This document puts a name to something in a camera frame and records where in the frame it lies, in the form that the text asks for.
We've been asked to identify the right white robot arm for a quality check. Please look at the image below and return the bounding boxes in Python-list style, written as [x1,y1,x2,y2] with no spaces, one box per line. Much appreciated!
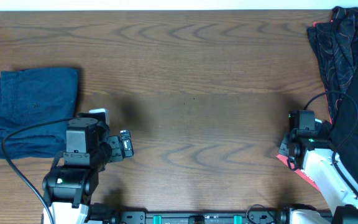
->
[277,110,358,223]

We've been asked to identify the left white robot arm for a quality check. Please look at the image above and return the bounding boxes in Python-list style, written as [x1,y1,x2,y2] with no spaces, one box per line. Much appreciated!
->
[42,114,134,224]

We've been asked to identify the folded blue denim garment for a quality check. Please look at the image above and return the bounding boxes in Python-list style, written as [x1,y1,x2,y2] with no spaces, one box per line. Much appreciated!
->
[0,67,79,159]

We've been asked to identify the black patterned garment with orange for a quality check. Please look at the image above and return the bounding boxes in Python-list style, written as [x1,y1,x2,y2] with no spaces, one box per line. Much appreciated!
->
[306,6,358,123]

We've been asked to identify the red and black garment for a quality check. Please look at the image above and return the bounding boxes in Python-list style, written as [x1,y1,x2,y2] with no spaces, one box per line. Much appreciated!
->
[276,20,358,191]

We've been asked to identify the black mounting rail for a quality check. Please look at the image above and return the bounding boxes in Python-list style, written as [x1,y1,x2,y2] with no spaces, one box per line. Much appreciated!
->
[88,203,291,224]

